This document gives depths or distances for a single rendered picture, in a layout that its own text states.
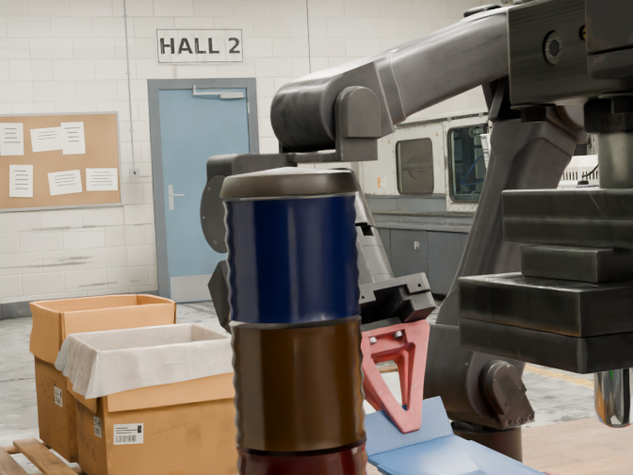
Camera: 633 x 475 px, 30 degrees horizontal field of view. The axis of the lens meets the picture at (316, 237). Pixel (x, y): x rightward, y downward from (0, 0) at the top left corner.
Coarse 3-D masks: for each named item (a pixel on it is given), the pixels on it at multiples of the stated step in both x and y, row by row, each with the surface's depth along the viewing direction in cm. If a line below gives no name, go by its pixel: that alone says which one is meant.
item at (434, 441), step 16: (432, 400) 86; (368, 416) 84; (384, 416) 84; (432, 416) 86; (368, 432) 84; (384, 432) 84; (416, 432) 85; (432, 432) 85; (448, 432) 85; (368, 448) 83; (384, 448) 83; (400, 448) 84; (416, 448) 83; (432, 448) 83; (448, 448) 82; (464, 448) 82; (480, 448) 82; (384, 464) 81; (400, 464) 80; (416, 464) 80; (432, 464) 80; (448, 464) 79; (464, 464) 79; (480, 464) 78; (496, 464) 78; (512, 464) 78
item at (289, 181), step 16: (240, 176) 32; (256, 176) 32; (272, 176) 32; (288, 176) 32; (304, 176) 32; (320, 176) 32; (336, 176) 32; (352, 176) 33; (224, 192) 33; (240, 192) 32; (256, 192) 32; (272, 192) 32; (288, 192) 32; (304, 192) 32; (320, 192) 32; (336, 192) 32
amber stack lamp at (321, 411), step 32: (352, 320) 33; (256, 352) 32; (288, 352) 32; (320, 352) 32; (352, 352) 33; (256, 384) 32; (288, 384) 32; (320, 384) 32; (352, 384) 33; (256, 416) 32; (288, 416) 32; (320, 416) 32; (352, 416) 33; (256, 448) 33; (288, 448) 32; (320, 448) 32
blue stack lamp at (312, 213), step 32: (256, 224) 32; (288, 224) 32; (320, 224) 32; (352, 224) 33; (256, 256) 32; (288, 256) 32; (320, 256) 32; (352, 256) 33; (256, 288) 32; (288, 288) 32; (320, 288) 32; (352, 288) 33; (256, 320) 32; (288, 320) 32; (320, 320) 32
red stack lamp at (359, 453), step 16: (240, 448) 33; (336, 448) 33; (352, 448) 33; (240, 464) 33; (256, 464) 33; (272, 464) 32; (288, 464) 32; (304, 464) 32; (320, 464) 32; (336, 464) 32; (352, 464) 33
